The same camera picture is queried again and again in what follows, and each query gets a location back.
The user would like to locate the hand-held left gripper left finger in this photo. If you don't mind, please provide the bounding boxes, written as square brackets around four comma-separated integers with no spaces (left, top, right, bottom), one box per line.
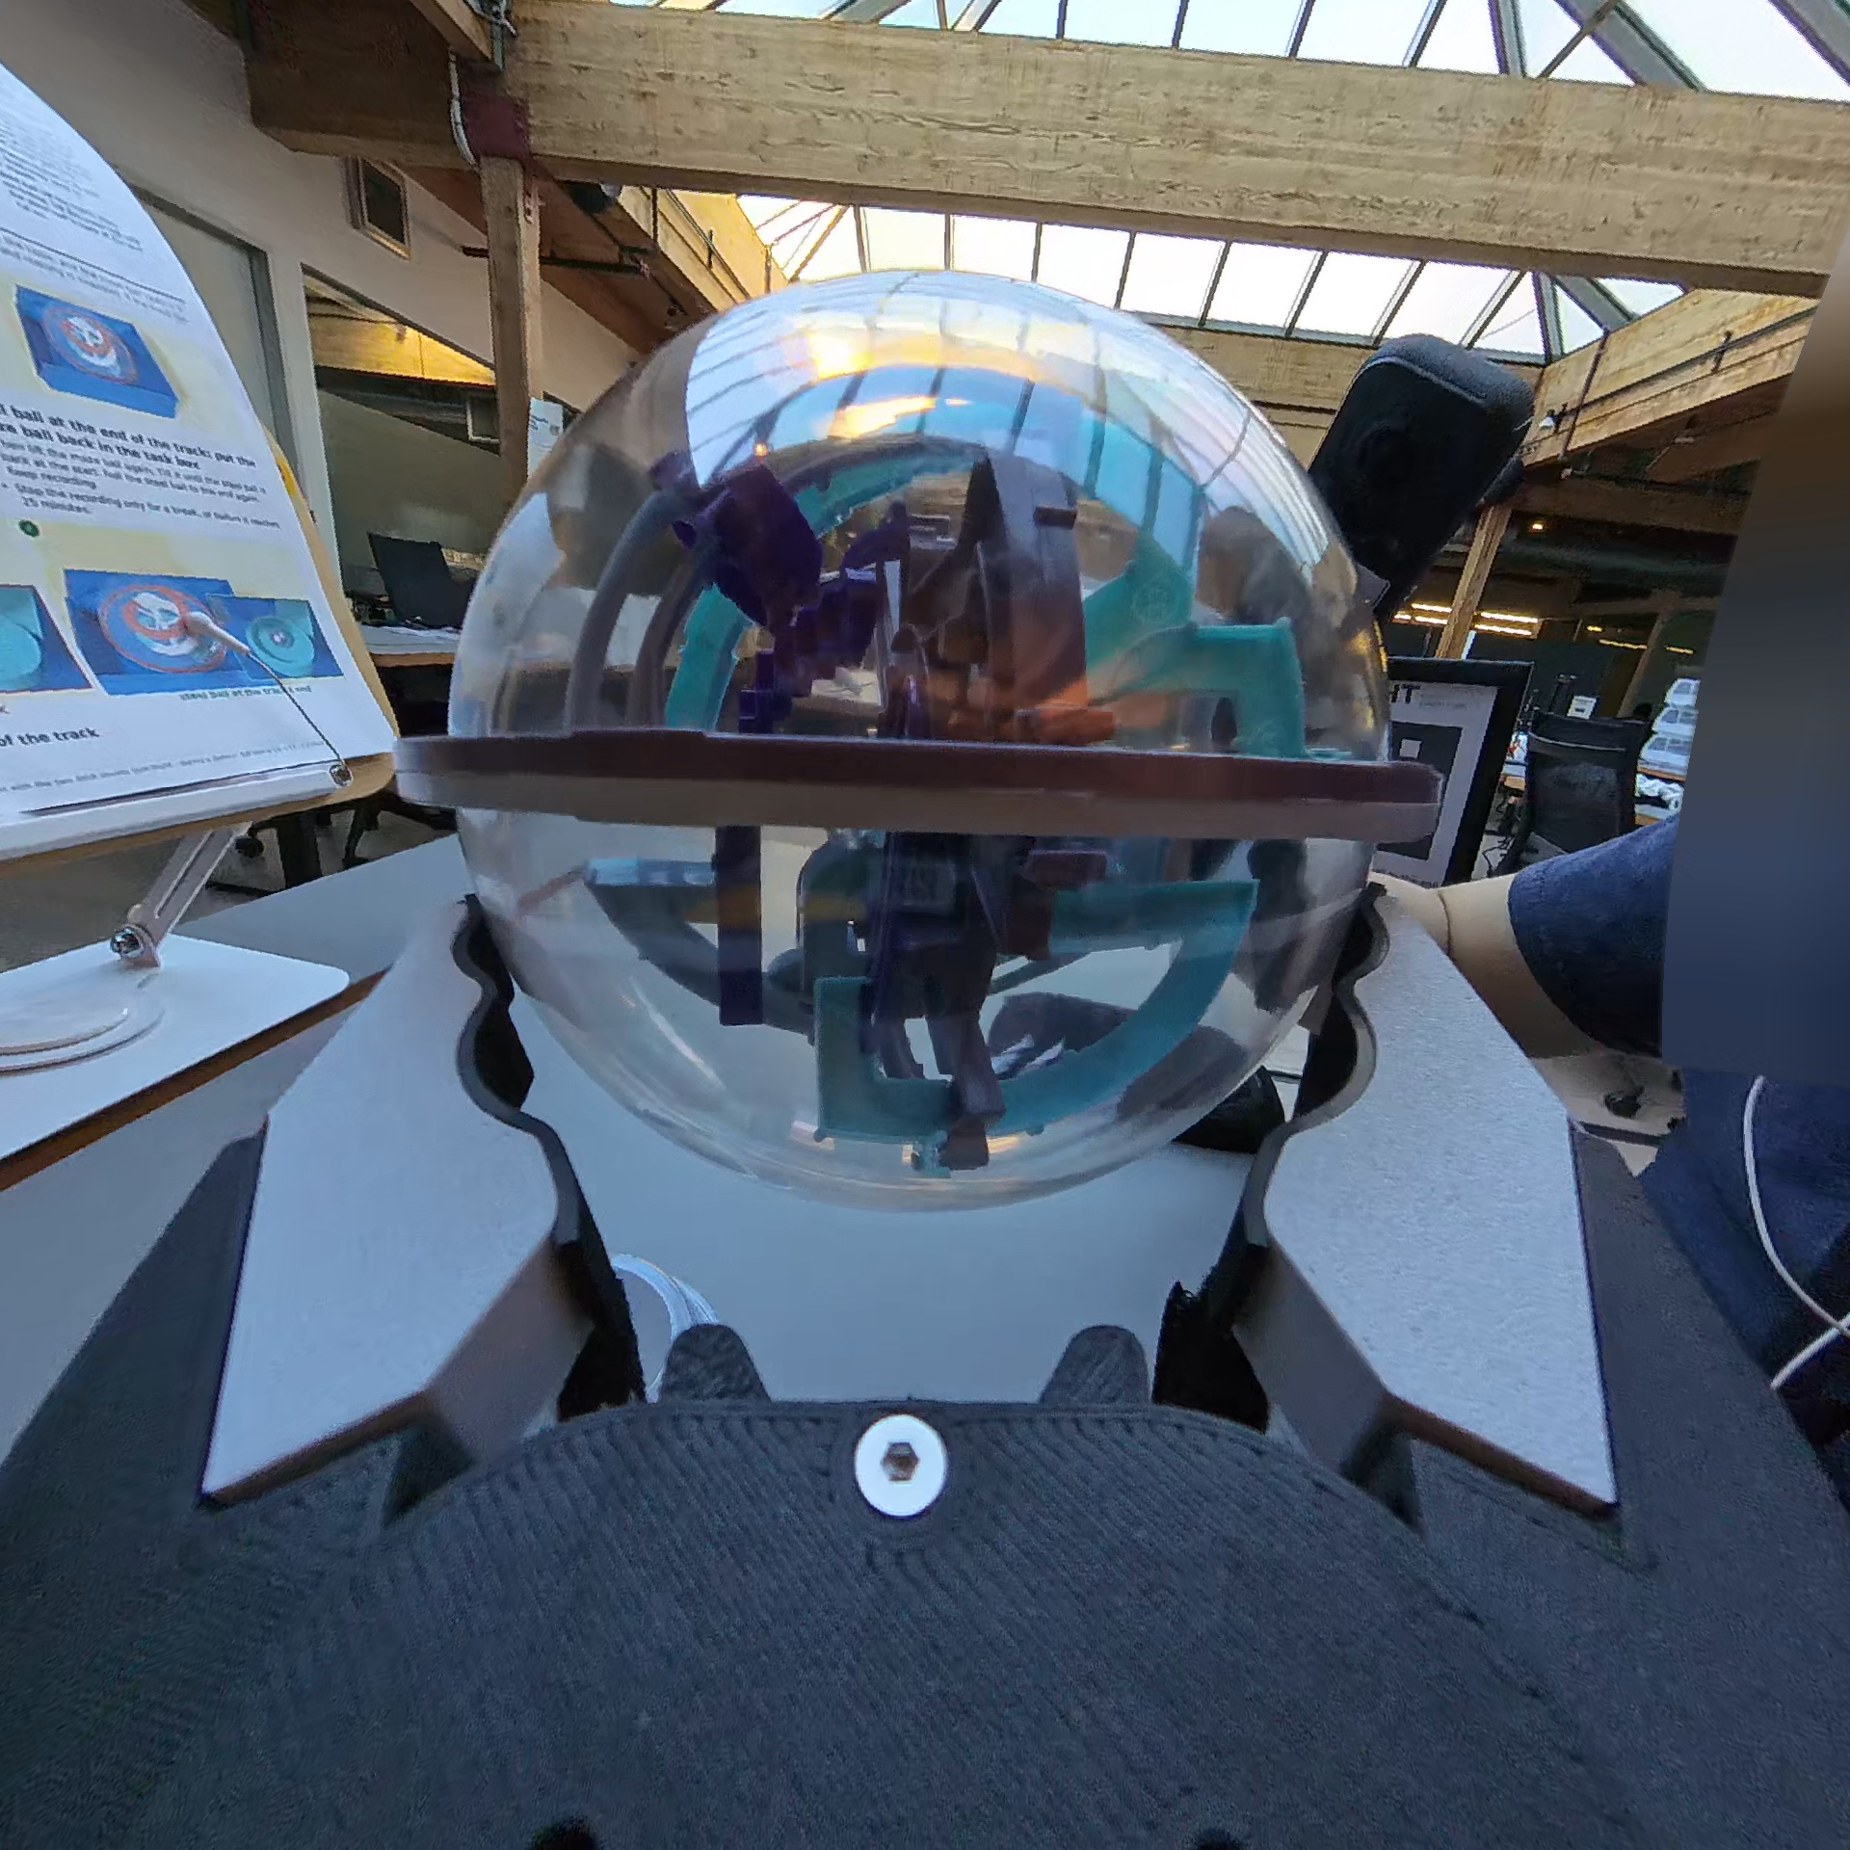
[198,891,648,1505]

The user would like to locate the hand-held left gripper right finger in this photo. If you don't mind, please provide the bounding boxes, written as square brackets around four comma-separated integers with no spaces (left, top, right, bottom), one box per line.
[1153,879,1622,1513]

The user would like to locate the clear plastic ball stand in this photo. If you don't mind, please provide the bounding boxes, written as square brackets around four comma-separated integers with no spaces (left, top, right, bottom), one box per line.
[607,1250,719,1377]

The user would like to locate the clear plastic maze ball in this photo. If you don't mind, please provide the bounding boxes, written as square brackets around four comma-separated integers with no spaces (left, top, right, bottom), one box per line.
[394,270,1443,1207]

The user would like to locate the person's right forearm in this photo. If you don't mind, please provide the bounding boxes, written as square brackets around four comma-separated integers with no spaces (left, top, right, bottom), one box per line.
[1369,871,1662,1100]

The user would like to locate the white document stand with sheet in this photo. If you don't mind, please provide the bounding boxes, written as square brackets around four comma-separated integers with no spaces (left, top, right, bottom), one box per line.
[0,62,402,1162]

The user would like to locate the person's blue clothing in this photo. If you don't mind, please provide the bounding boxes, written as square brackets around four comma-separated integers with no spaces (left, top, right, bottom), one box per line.
[1500,816,1850,1462]

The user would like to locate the black framed tag board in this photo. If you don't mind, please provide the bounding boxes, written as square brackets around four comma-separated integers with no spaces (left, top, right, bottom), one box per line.
[1385,658,1537,887]

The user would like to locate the black office chair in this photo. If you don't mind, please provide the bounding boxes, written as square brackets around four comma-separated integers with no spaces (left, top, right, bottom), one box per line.
[1522,711,1650,871]

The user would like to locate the printed instruction sheet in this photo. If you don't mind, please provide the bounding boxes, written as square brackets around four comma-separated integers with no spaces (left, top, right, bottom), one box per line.
[0,62,365,830]

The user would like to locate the white cable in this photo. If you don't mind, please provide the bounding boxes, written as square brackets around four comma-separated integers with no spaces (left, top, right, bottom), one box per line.
[1739,1073,1850,1393]

